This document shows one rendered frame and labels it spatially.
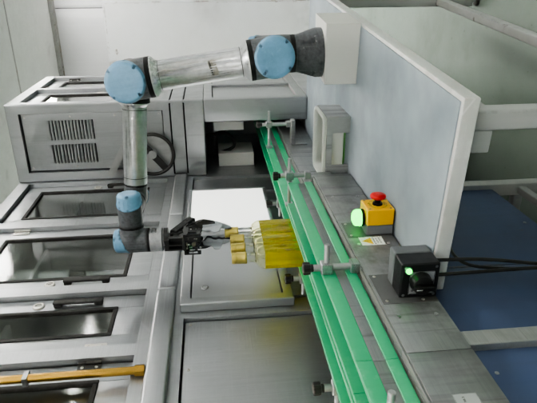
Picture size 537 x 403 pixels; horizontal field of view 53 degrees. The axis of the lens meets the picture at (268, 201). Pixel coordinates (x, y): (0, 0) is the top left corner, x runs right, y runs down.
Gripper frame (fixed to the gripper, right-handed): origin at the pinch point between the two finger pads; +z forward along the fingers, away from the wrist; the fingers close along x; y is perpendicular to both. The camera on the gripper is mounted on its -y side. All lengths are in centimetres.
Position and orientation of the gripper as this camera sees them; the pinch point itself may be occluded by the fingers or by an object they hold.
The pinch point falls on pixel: (227, 232)
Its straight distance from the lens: 173.6
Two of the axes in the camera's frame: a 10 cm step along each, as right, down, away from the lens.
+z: 9.9, -0.5, 1.0
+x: -0.1, -9.2, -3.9
